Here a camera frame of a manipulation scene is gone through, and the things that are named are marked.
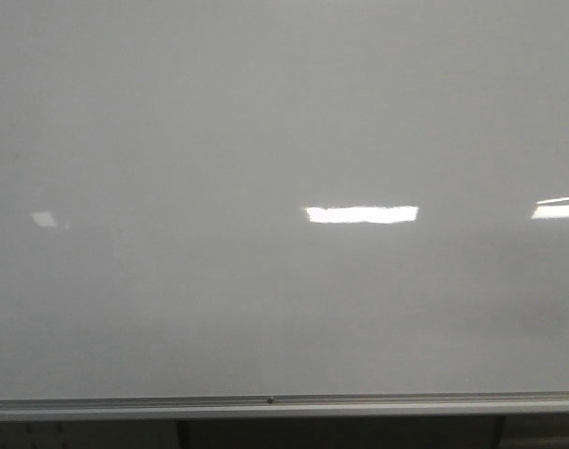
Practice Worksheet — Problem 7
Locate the white glossy whiteboard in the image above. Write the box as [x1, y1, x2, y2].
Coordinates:
[0, 1, 569, 399]

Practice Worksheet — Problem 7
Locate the dark panel under whiteboard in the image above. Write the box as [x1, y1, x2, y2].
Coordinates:
[176, 415, 506, 448]

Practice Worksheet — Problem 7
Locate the grey aluminium marker tray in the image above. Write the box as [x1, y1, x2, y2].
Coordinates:
[0, 391, 569, 423]

